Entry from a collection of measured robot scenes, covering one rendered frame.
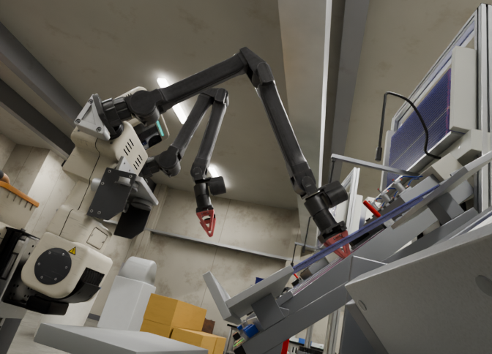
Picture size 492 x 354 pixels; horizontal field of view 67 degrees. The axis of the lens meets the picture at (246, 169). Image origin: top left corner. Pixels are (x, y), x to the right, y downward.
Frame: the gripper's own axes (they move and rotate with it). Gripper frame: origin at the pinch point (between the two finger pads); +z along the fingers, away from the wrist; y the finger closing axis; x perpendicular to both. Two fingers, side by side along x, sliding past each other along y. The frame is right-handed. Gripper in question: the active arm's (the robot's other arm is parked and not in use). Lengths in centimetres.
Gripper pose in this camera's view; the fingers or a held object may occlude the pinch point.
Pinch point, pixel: (346, 256)
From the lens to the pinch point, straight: 114.8
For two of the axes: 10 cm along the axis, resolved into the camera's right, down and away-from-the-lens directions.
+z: 4.6, 8.3, -3.2
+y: -0.5, 3.9, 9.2
